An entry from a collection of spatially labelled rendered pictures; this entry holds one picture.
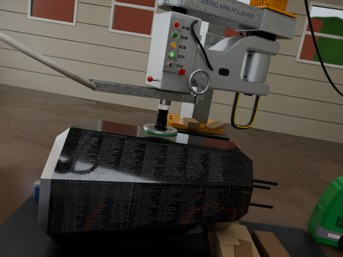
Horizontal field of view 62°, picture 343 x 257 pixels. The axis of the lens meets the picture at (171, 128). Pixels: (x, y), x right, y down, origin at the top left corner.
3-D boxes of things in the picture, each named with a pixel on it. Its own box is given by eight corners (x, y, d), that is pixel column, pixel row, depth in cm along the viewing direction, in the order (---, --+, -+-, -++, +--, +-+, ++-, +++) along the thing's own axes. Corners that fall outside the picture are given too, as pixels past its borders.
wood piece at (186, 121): (182, 122, 250) (183, 117, 249) (193, 124, 252) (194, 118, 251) (187, 127, 231) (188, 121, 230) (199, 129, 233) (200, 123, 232)
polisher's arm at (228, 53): (245, 105, 219) (260, 40, 209) (268, 112, 200) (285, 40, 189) (161, 97, 183) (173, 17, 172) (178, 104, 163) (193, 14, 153)
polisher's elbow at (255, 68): (231, 78, 205) (237, 50, 201) (251, 81, 214) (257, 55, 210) (249, 81, 189) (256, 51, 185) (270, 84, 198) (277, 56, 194)
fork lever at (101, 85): (189, 100, 193) (190, 93, 192) (205, 105, 176) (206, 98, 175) (85, 86, 158) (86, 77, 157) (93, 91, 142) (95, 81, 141)
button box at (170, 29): (172, 72, 159) (181, 19, 153) (175, 72, 157) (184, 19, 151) (160, 70, 155) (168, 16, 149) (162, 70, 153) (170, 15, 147)
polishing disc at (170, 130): (177, 136, 167) (177, 134, 167) (141, 130, 166) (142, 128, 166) (176, 128, 188) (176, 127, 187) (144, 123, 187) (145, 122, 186)
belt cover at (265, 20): (264, 44, 214) (269, 21, 211) (291, 44, 193) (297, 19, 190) (148, 14, 167) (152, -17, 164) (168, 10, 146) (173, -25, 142)
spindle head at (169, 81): (192, 94, 194) (203, 26, 185) (211, 100, 176) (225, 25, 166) (143, 88, 176) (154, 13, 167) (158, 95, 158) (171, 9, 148)
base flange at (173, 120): (166, 116, 290) (167, 111, 289) (213, 124, 293) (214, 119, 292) (167, 126, 242) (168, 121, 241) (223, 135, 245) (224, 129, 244)
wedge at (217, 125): (215, 125, 261) (216, 120, 260) (224, 128, 255) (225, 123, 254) (203, 127, 246) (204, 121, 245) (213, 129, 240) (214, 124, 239)
